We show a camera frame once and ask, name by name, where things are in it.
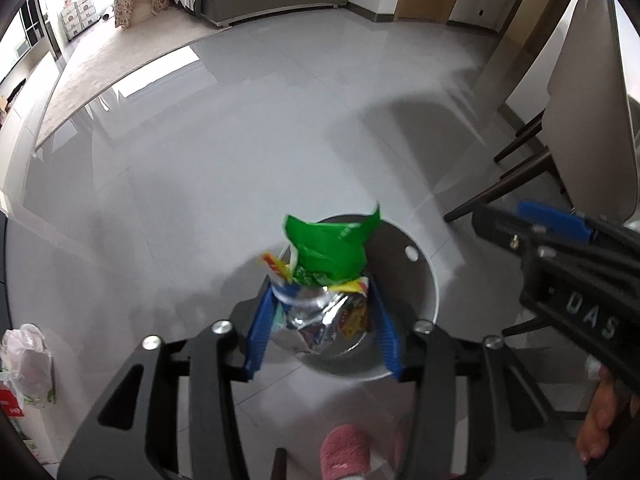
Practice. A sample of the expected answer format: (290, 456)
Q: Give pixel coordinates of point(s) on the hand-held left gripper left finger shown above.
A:
(260, 340)

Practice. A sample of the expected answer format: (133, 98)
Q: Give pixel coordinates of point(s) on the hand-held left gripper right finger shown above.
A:
(389, 340)

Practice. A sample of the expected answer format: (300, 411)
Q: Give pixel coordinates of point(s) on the translucent plastic bag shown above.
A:
(30, 360)

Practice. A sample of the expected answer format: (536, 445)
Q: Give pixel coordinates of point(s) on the green snack bag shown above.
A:
(325, 250)

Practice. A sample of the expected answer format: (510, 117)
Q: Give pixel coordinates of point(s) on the white drawer unit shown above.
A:
(77, 17)

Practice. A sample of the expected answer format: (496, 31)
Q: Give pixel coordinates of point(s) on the beige rug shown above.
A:
(115, 70)

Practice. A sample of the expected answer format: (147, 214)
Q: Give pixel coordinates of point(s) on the pink fluffy slipper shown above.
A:
(345, 452)

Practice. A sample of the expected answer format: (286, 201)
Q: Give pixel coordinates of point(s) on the person's right hand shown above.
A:
(602, 410)

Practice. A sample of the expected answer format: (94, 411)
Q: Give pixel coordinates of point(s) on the white round trash bin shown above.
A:
(415, 280)

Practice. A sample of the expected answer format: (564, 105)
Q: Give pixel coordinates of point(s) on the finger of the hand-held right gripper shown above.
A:
(500, 230)
(555, 220)

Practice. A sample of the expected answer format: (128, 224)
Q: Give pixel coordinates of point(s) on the cloth-covered low table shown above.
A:
(142, 2)

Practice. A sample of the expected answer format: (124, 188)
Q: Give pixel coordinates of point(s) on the red box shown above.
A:
(11, 402)

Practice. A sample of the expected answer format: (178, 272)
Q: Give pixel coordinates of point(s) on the beige dining chair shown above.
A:
(590, 125)

